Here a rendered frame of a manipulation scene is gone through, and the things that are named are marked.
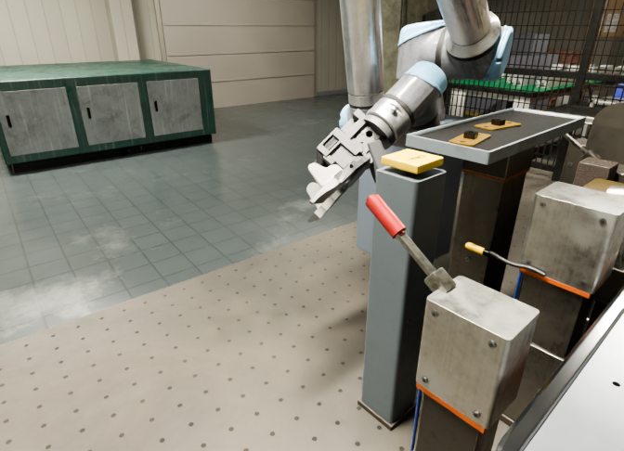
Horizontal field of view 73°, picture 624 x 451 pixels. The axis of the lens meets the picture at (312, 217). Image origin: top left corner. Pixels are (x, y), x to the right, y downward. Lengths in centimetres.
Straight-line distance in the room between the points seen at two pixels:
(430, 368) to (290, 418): 36
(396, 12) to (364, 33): 479
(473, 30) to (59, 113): 442
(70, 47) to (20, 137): 262
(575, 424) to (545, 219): 29
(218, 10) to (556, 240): 758
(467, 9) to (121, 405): 97
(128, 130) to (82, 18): 261
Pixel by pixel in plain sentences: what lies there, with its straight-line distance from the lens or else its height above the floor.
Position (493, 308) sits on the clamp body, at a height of 106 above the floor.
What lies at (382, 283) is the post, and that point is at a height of 97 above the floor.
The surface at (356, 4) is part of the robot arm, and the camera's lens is 85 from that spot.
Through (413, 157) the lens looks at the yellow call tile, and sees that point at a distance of 58.
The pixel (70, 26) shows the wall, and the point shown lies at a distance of 732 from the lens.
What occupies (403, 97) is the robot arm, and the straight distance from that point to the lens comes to 77.
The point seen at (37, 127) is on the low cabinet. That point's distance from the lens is 498.
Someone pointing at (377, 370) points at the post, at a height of 80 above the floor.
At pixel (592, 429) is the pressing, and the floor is 100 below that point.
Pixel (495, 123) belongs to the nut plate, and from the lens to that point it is 81.
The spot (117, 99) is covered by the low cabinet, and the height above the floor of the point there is 62.
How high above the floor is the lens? 132
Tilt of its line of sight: 24 degrees down
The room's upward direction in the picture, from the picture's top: straight up
